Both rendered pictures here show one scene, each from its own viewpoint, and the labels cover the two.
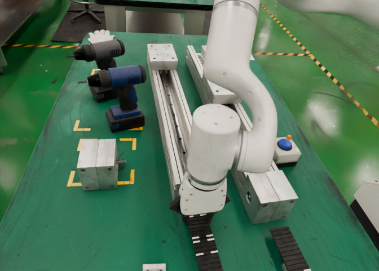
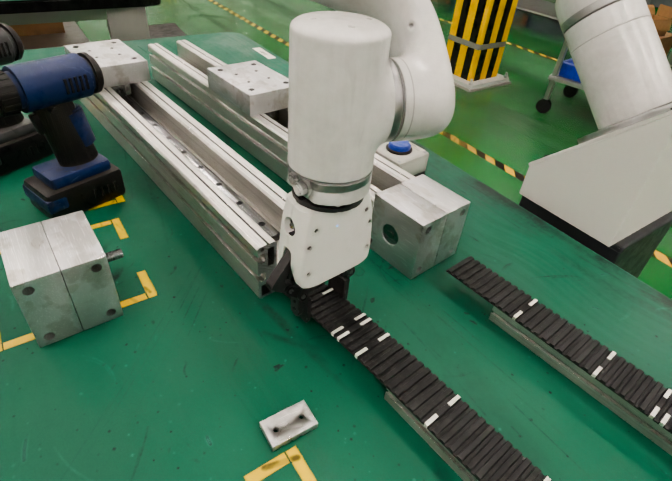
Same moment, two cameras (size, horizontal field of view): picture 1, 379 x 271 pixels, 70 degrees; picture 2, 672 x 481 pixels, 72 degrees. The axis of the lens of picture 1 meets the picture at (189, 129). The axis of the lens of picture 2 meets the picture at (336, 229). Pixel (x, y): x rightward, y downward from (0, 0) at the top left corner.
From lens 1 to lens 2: 0.23 m
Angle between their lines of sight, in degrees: 21
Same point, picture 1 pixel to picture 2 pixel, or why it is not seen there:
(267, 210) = (432, 240)
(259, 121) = (413, 27)
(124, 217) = (170, 360)
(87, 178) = (44, 309)
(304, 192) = not seen: hidden behind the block
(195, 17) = (129, 24)
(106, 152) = (74, 238)
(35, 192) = not seen: outside the picture
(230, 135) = (385, 46)
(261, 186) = (408, 203)
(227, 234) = (382, 308)
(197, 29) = not seen: hidden behind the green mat
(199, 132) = (325, 53)
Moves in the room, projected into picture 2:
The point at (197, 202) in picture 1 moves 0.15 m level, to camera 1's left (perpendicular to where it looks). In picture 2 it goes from (328, 248) to (179, 281)
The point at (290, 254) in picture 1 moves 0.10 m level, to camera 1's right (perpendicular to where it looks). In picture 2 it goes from (497, 292) to (555, 274)
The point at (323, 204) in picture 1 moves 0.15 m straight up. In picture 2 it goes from (491, 217) to (519, 136)
